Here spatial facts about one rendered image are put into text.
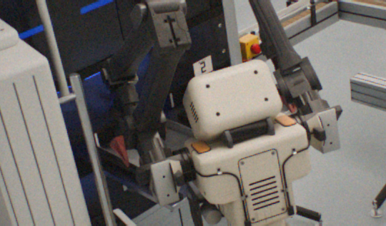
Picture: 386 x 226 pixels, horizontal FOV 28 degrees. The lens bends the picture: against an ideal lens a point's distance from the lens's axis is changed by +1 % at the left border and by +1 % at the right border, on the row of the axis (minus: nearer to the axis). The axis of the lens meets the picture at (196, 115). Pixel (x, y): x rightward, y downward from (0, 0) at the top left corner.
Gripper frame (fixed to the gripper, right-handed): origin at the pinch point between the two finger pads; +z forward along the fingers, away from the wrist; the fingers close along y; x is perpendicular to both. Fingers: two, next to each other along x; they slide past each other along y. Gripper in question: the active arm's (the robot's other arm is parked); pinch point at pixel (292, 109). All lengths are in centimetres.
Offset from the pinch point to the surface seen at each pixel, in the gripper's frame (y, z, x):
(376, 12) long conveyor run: 31, -5, -81
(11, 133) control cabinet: -32, -45, 105
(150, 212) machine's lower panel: 38, 27, 43
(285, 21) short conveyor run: 54, -11, -51
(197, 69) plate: 32.4, -16.4, 11.6
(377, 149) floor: 73, 80, -109
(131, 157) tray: 26, -1, 50
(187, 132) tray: 21.0, -1.3, 29.6
